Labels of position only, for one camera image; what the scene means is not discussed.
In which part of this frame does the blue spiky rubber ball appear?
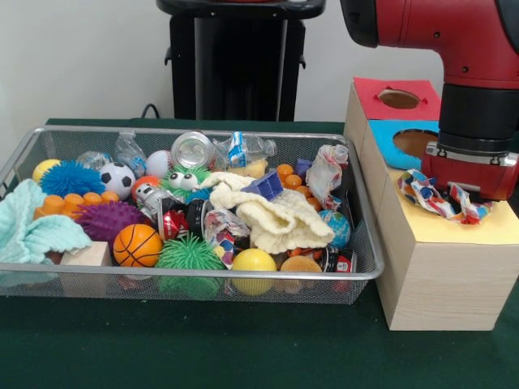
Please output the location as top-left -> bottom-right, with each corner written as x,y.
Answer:
39,160 -> 106,198

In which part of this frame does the silver mesh bin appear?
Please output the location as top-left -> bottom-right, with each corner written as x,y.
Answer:
0,125 -> 385,306

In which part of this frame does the small soccer ball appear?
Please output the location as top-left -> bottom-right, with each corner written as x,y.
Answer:
99,161 -> 137,190

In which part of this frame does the smooth yellow ball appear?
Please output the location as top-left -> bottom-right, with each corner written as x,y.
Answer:
231,247 -> 279,296

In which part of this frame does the colourful dotted cloth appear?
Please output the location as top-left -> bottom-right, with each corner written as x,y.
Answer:
397,169 -> 495,225

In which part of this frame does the blue globe ball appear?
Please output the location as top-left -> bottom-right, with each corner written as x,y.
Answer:
317,209 -> 352,249

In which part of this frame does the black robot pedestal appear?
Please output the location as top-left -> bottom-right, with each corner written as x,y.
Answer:
156,0 -> 328,122

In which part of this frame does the cream knitted cloth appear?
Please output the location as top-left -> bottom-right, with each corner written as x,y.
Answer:
200,169 -> 336,255

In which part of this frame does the orange toy basketball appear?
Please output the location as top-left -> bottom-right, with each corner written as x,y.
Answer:
112,223 -> 164,268

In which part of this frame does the mint green cloth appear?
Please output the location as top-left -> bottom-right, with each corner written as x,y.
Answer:
0,177 -> 93,264

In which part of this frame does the dark green tablecloth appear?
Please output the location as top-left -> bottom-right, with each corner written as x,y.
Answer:
0,117 -> 519,389

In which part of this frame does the green spiky rubber ball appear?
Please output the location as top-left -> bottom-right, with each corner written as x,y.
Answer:
155,237 -> 226,271

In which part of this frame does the purple toy block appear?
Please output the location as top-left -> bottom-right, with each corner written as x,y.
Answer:
241,169 -> 285,199

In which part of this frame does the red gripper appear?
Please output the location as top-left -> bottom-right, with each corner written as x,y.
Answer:
420,152 -> 519,203

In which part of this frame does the purple spiky ball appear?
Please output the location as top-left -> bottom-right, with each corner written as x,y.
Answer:
75,201 -> 143,242

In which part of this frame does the wooden box with three holes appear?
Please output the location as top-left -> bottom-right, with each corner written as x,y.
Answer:
343,76 -> 519,331

